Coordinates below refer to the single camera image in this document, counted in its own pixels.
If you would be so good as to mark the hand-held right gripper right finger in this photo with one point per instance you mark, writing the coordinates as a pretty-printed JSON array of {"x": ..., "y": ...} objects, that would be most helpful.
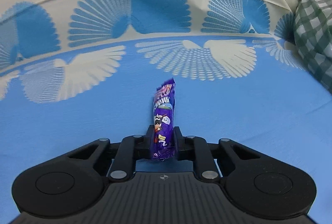
[{"x": 178, "y": 139}]

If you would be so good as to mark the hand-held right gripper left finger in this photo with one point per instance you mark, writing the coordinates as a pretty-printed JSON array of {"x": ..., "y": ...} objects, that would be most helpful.
[{"x": 149, "y": 137}]

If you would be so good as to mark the purple snack packet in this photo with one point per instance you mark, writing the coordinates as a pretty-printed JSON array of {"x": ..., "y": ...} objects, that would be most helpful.
[{"x": 163, "y": 120}]

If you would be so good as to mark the blue fan-print bedsheet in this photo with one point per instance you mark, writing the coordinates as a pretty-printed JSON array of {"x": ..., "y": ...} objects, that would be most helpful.
[{"x": 77, "y": 109}]

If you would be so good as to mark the green checked cloth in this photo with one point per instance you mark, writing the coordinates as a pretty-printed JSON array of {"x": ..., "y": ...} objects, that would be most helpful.
[{"x": 315, "y": 24}]

